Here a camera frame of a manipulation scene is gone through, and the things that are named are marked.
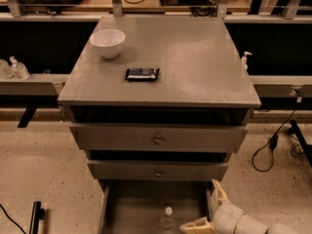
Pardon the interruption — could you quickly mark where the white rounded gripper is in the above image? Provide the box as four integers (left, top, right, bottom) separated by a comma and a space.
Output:
179, 179, 268, 234

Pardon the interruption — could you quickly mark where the clear plastic water bottle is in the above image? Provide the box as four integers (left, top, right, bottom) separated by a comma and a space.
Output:
162, 207, 174, 229

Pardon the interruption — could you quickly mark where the bottom open grey drawer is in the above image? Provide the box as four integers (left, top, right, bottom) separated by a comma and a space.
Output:
98, 180, 213, 234

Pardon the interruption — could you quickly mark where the middle grey drawer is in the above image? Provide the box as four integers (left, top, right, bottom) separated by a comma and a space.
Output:
87, 160, 228, 181

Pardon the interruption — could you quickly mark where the grey drawer cabinet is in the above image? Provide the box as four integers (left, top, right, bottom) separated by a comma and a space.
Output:
57, 15, 262, 234

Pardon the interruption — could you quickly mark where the top grey drawer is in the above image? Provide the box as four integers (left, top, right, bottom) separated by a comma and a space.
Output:
70, 123, 248, 153

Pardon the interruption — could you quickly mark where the white pump dispenser bottle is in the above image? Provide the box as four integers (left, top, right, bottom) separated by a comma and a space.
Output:
241, 51, 253, 70

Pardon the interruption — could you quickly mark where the clear sanitizer bottle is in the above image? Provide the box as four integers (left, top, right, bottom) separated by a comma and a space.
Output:
10, 57, 30, 80

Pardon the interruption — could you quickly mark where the black table leg right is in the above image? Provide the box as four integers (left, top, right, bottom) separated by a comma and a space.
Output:
291, 120, 312, 167

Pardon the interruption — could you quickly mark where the black stand foot left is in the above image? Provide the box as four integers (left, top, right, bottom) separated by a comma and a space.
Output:
29, 201, 45, 234

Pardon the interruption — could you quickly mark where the white ceramic bowl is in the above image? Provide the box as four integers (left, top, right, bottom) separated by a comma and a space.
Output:
89, 29, 126, 59

